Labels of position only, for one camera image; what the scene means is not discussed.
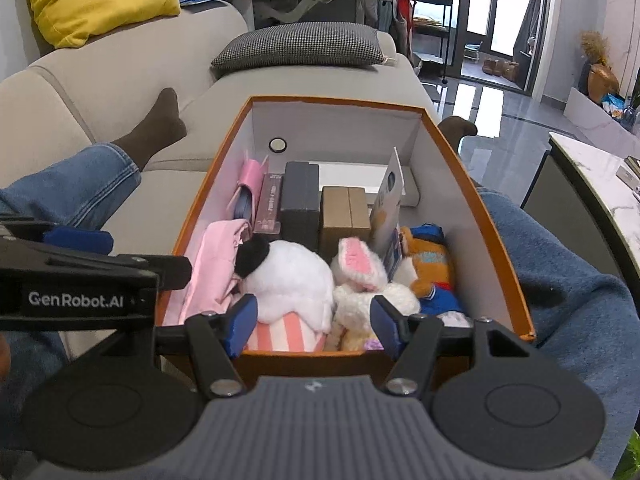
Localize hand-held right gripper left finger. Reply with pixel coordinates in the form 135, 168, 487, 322
115, 294, 258, 398

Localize grey curtain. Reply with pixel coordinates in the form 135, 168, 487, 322
516, 0, 545, 86

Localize maroon box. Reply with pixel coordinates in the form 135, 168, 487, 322
253, 172, 286, 236

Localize white plush toy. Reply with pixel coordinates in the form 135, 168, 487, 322
235, 235, 336, 353

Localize dried flowers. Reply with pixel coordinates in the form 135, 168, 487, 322
579, 30, 612, 66

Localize green leaf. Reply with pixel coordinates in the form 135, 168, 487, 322
612, 430, 640, 480

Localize white low cabinet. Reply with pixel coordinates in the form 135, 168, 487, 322
565, 86, 640, 134

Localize pink fabric pouch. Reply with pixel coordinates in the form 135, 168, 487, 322
177, 219, 253, 328

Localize gold box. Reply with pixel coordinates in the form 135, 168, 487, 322
319, 186, 372, 263

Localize anime picture card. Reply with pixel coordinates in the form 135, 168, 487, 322
369, 147, 405, 273

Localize green potted plant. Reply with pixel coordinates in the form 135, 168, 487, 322
625, 67, 640, 111

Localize white crochet bunny doll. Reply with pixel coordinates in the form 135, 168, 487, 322
322, 236, 422, 353

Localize beige sofa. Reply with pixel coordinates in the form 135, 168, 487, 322
0, 0, 441, 361

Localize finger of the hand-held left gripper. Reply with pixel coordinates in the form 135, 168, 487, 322
117, 255, 193, 291
42, 227, 113, 257

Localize marble coffee table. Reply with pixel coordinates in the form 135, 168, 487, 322
520, 131, 640, 281

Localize black box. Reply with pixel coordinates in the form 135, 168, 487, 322
279, 161, 321, 253

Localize brown sock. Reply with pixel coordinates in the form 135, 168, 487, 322
111, 87, 188, 171
439, 115, 479, 151

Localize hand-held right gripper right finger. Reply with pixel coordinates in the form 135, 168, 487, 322
370, 295, 538, 398

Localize brown bear doll sailor outfit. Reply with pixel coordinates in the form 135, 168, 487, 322
392, 224, 468, 317

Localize bronze vase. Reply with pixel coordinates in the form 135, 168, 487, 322
586, 62, 621, 104

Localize dark book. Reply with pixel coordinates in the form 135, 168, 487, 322
616, 155, 640, 184

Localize orange cardboard box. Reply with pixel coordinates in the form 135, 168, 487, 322
154, 95, 537, 396

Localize person's right leg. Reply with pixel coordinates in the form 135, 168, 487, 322
472, 187, 640, 480

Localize houndstooth cushion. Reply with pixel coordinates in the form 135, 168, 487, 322
211, 22, 388, 71

